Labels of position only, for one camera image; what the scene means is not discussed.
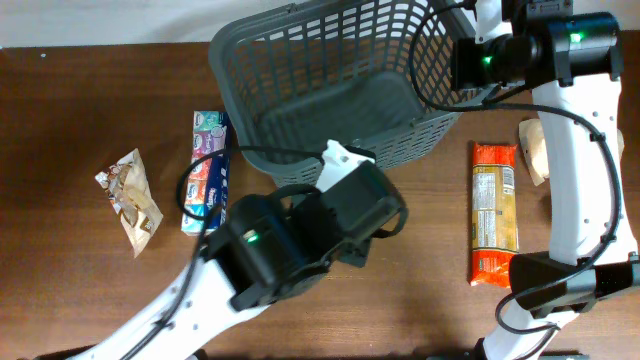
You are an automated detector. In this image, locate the Kleenex tissue multipack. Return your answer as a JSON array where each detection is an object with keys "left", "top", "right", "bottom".
[{"left": 185, "top": 111, "right": 232, "bottom": 234}]

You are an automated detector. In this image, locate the beige pasta bag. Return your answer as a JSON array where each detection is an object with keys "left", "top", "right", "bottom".
[{"left": 518, "top": 117, "right": 626, "bottom": 187}]

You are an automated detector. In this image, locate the right black cable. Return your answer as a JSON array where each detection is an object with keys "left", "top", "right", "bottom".
[{"left": 407, "top": 0, "right": 624, "bottom": 335}]

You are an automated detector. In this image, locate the brown snack pouch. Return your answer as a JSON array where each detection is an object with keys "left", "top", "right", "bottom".
[{"left": 95, "top": 149, "right": 163, "bottom": 257}]

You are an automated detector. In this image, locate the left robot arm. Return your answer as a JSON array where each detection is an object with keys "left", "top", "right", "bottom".
[{"left": 52, "top": 141, "right": 408, "bottom": 359}]

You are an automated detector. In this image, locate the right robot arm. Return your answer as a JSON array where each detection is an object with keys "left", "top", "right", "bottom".
[{"left": 452, "top": 1, "right": 639, "bottom": 359}]

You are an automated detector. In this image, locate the black cable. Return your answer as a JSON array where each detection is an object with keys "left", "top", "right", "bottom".
[
  {"left": 119, "top": 144, "right": 411, "bottom": 360},
  {"left": 407, "top": 0, "right": 624, "bottom": 335}
]

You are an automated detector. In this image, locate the orange spaghetti pasta packet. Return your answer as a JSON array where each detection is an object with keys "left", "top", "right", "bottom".
[{"left": 470, "top": 143, "right": 519, "bottom": 288}]

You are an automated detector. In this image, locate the left black cable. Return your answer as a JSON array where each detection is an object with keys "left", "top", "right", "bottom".
[{"left": 119, "top": 144, "right": 411, "bottom": 360}]

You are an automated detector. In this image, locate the grey plastic shopping basket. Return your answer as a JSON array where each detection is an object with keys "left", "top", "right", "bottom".
[{"left": 208, "top": 0, "right": 485, "bottom": 186}]

